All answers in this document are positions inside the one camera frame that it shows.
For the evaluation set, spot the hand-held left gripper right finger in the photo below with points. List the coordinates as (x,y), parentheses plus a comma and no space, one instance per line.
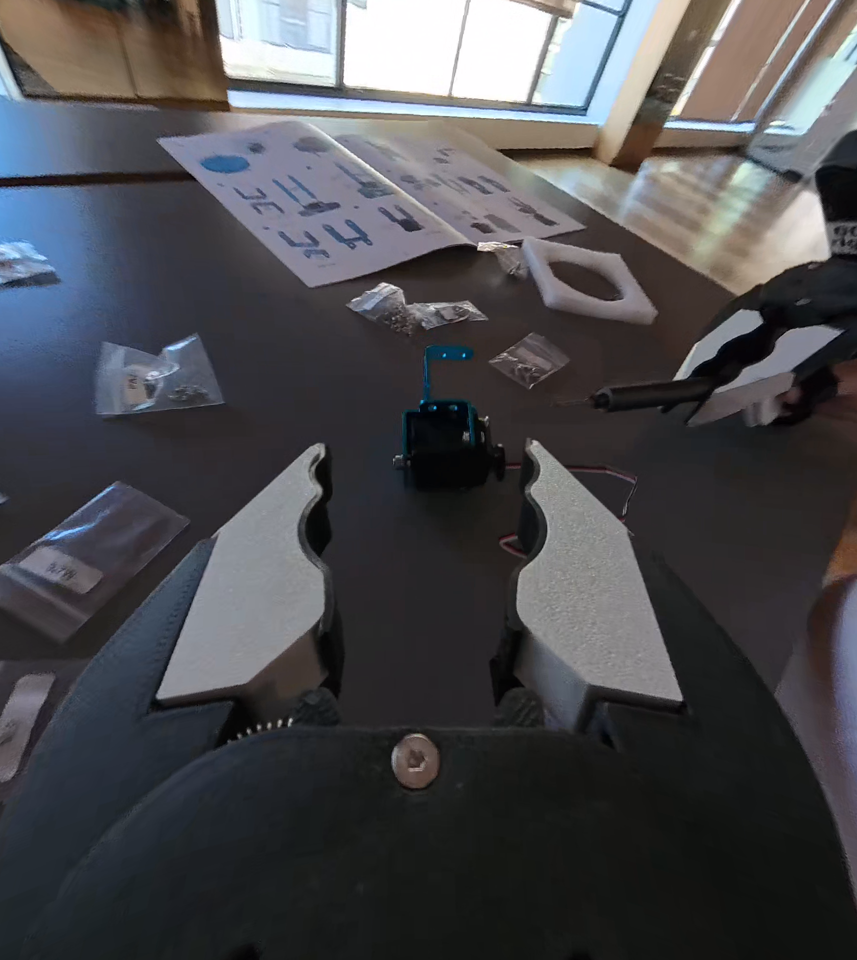
(593,600)

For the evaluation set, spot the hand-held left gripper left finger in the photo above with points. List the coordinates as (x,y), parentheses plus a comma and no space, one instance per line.
(248,585)

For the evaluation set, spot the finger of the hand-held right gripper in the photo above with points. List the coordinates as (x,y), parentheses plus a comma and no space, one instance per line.
(713,337)
(766,375)

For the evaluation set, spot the black screwdriver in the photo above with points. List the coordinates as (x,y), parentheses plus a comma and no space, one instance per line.
(646,394)

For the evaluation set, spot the black servo with blue bracket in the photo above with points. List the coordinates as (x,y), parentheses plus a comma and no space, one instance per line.
(443,450)

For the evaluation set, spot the dark desk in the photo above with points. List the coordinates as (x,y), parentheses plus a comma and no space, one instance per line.
(413,600)

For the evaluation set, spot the white instruction booklet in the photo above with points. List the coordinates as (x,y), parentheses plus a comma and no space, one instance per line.
(286,217)

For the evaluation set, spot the large window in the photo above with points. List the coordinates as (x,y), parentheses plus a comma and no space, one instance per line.
(398,45)

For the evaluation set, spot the white foam frame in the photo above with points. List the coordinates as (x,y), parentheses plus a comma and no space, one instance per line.
(537,270)

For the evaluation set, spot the wooden post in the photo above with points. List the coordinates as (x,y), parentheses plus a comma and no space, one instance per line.
(653,112)

